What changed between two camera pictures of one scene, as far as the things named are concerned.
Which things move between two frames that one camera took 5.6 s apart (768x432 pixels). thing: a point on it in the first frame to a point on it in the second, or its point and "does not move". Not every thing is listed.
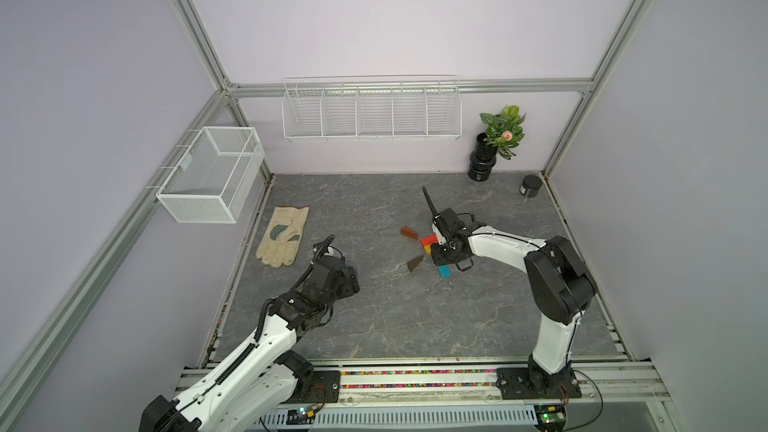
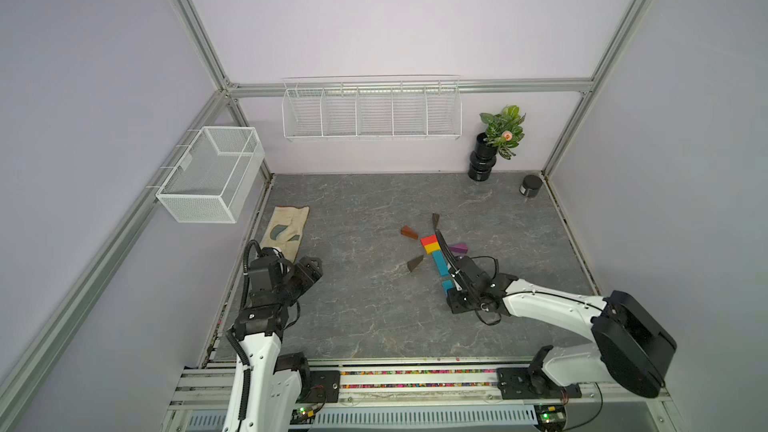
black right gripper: x=436 y=258 to x=453 y=306
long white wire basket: x=372 y=107 does not move
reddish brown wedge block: x=407 y=231 does not move
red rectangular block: x=427 y=241 does not move
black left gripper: x=349 y=282 to x=313 y=273
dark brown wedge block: x=413 y=263 does not move
